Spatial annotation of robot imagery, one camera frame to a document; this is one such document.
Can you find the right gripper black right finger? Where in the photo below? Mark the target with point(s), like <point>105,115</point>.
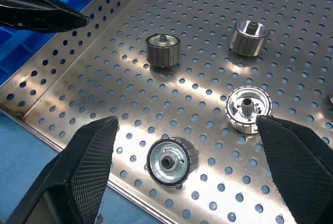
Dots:
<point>299,166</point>

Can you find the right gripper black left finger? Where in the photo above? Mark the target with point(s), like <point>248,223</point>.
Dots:
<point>78,177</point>

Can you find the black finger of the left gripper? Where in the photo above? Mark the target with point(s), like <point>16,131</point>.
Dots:
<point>33,11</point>

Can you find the blue compartment bin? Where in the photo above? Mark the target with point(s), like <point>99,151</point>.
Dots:
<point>15,50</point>

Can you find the perforated metal tray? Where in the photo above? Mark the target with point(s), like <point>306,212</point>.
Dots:
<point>169,104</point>

